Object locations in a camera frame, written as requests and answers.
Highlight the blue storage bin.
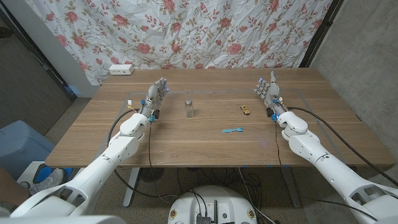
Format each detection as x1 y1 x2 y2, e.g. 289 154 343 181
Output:
0 119 57 181

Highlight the white power strip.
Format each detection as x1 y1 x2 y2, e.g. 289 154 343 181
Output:
108 63 135 76

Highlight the glass salt shaker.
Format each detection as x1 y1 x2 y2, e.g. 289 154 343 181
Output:
185 99 195 118

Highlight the white table leg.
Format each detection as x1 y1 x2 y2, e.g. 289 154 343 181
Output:
123 167 141 208

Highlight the floral backdrop cloth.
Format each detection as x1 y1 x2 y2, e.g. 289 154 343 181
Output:
24 0 333 85

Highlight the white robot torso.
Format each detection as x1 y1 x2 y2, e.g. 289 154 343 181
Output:
0 214 127 224

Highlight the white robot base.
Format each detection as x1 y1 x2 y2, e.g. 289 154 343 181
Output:
167 185 258 224

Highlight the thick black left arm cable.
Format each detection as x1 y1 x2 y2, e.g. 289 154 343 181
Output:
107 108 180 198

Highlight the grey sneaker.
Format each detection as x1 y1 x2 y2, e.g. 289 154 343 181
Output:
29 167 65 196

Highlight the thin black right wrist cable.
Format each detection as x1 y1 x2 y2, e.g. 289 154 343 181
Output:
274 120 283 167

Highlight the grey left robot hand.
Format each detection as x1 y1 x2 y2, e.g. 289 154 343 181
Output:
141 77 170 118

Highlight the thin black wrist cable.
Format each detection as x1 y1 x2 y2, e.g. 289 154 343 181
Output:
147 119 154 168
274 120 283 167

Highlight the white mat with blue footprints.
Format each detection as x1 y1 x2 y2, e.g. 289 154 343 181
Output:
17 161 82 200

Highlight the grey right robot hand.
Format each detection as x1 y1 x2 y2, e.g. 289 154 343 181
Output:
253 70 289 116

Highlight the person bare leg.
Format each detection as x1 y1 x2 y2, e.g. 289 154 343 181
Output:
0 166 30 207

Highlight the black round fan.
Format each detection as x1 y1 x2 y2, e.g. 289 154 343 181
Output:
139 167 165 183

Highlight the black backdrop pole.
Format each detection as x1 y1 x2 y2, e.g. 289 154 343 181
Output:
298 0 345 68

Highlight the grey table leg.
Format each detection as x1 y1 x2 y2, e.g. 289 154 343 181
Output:
281 167 302 208

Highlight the black wall frame strip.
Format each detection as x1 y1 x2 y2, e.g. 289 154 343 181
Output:
0 4 78 102

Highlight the thin black left wrist cable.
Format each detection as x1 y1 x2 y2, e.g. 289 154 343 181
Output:
147 119 154 168

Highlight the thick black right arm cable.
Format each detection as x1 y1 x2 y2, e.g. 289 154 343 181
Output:
286 106 398 187

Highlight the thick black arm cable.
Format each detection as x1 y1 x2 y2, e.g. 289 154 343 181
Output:
107 108 180 198
286 106 398 187

